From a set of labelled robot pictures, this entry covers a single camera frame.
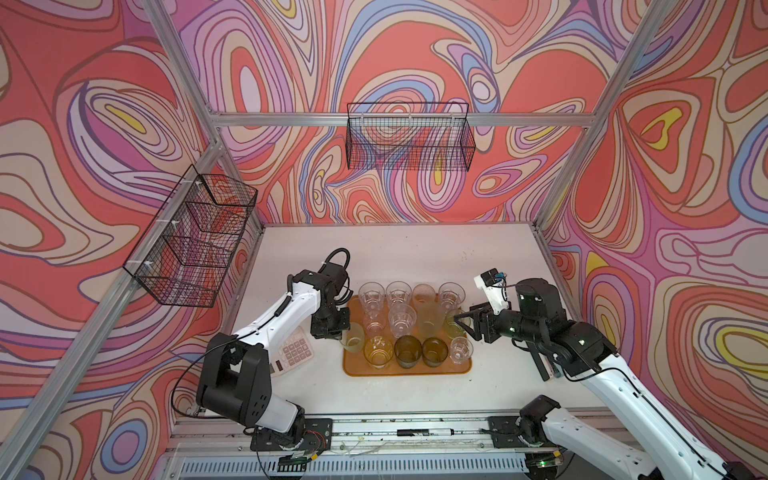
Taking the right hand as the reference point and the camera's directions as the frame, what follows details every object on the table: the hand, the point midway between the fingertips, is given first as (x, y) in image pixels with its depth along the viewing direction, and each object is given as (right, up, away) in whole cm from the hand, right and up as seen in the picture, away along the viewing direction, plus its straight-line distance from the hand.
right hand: (467, 321), depth 70 cm
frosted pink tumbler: (-8, +3, +23) cm, 25 cm away
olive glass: (-5, -12, +15) cm, 20 cm away
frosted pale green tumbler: (-5, -4, +20) cm, 21 cm away
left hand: (-30, -6, +12) cm, 34 cm away
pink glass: (-23, -4, +19) cm, 30 cm away
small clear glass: (+3, -12, +16) cm, 20 cm away
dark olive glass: (-13, -11, +12) cm, 21 cm away
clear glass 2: (-14, -5, +22) cm, 27 cm away
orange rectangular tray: (-28, -15, +14) cm, 35 cm away
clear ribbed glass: (+2, +2, +25) cm, 25 cm away
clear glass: (-15, +4, +25) cm, 30 cm away
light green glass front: (-29, -9, +17) cm, 35 cm away
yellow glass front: (-22, -13, +16) cm, 30 cm away
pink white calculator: (-47, -12, +16) cm, 51 cm away
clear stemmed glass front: (-24, +2, +26) cm, 35 cm away
